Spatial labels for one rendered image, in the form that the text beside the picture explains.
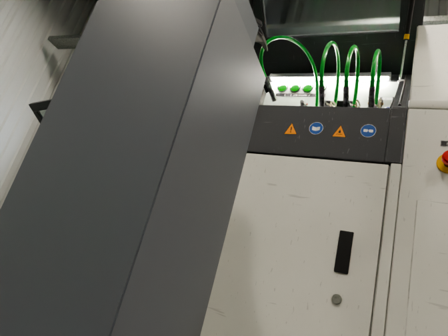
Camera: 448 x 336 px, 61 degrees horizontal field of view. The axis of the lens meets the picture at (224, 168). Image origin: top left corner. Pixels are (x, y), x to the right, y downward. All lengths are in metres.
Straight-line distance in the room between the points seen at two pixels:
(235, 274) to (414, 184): 0.49
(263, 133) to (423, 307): 0.59
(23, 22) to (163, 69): 8.37
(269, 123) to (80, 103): 0.66
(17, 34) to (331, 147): 8.05
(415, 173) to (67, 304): 0.82
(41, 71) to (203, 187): 8.52
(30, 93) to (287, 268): 8.14
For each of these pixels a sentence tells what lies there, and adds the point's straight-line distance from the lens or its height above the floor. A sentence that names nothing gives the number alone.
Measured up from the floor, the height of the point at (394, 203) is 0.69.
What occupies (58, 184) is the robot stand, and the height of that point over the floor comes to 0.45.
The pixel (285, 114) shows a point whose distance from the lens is 1.15.
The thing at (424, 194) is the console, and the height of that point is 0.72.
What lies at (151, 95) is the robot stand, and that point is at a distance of 0.54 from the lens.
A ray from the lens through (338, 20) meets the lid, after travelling 1.82.
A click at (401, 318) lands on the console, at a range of 0.95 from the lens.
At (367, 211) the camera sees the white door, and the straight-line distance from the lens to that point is 0.99.
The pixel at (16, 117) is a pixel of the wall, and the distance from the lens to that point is 8.62.
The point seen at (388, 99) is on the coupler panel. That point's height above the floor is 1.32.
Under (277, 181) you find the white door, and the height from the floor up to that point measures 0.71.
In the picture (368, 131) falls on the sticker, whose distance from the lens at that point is 1.08.
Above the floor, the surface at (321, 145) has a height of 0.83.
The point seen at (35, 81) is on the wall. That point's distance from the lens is 8.92.
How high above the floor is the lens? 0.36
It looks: 19 degrees up
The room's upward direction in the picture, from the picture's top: 15 degrees clockwise
